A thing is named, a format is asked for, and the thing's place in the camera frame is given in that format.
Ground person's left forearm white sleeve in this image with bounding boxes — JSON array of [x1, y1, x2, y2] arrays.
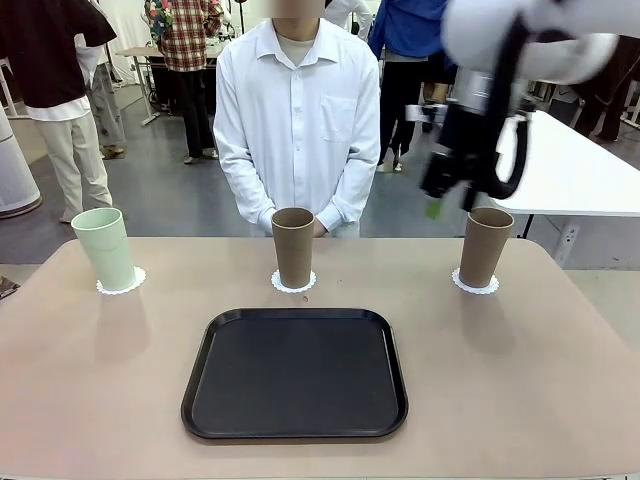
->
[[314, 142, 381, 234]]

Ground pale green tumbler cup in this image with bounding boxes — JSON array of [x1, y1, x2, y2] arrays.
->
[[70, 207, 137, 292]]

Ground bystander plaid shirt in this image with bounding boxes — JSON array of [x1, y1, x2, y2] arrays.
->
[[143, 0, 225, 165]]

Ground white cylindrical air purifier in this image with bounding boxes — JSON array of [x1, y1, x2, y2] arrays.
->
[[0, 104, 43, 220]]

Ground bystander blue jacket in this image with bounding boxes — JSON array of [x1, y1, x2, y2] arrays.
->
[[369, 0, 459, 171]]

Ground brown tumbler cup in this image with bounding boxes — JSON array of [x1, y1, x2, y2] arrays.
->
[[271, 207, 316, 290], [458, 206, 515, 289]]

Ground person torso white shirt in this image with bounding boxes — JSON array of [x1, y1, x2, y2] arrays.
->
[[212, 17, 381, 239]]

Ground wooden top background table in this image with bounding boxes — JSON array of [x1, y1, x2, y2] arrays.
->
[[115, 43, 224, 126]]

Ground person's right forearm white sleeve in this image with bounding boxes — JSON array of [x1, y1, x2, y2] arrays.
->
[[213, 142, 277, 229]]

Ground white scalloped paper coaster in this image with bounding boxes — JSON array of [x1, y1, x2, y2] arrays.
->
[[451, 267, 502, 297], [270, 268, 320, 294], [96, 265, 148, 297]]

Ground white folding table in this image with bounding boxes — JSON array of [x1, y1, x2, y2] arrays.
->
[[487, 109, 640, 241]]

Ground bystander dark clothes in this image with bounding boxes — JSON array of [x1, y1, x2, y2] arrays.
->
[[574, 34, 640, 145]]

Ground black plastic serving tray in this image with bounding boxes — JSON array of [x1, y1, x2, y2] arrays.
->
[[180, 306, 410, 441]]

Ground bystander black top beige trousers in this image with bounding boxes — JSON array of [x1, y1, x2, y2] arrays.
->
[[0, 0, 125, 224]]

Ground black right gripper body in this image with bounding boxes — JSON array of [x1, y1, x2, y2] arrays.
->
[[418, 102, 502, 202]]

